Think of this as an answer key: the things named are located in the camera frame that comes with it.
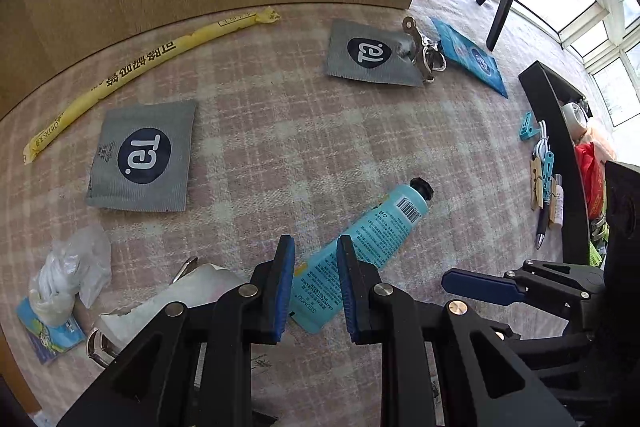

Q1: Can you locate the light blue cream tube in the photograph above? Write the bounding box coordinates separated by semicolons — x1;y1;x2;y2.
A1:
288;178;434;334

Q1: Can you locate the black pen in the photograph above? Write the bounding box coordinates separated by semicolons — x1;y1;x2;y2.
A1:
535;173;564;249

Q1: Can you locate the wooden clothespin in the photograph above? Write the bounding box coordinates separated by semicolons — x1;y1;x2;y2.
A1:
529;156;544;210

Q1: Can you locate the teal clothespin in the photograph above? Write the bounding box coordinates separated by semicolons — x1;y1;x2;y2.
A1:
541;150;554;204
518;112;540;141

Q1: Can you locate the red bag with qr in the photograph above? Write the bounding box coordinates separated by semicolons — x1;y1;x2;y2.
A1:
575;143;604;220

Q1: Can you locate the white paper pouch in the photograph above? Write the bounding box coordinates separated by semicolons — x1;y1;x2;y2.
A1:
96;263;245;349

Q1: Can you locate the white tape roll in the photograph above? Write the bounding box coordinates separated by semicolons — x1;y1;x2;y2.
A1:
562;102;588;142

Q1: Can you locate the grey sachet left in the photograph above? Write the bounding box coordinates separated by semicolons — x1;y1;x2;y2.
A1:
86;100;196;212

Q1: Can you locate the grey sachet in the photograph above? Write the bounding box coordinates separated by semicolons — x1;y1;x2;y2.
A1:
86;100;196;212
326;20;423;87

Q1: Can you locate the crumpled clear plastic bag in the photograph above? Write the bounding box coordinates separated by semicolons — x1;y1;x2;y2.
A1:
28;225;112;327

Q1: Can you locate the black storage tray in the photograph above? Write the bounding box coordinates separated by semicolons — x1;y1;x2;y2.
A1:
518;61;591;265

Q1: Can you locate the grey sachet right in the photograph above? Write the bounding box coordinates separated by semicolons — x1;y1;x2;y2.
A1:
326;20;423;87

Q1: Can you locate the blue cartoon card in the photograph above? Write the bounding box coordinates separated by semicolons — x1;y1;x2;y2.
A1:
16;298;86;365

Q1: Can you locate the blue wet wipes pack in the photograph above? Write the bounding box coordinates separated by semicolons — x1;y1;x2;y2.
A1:
431;18;508;98

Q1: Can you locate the yellow long straw packet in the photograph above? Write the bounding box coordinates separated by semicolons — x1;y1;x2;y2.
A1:
23;6;280;165

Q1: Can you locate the white usb cable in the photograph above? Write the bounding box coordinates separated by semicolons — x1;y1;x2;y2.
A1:
531;120;551;163

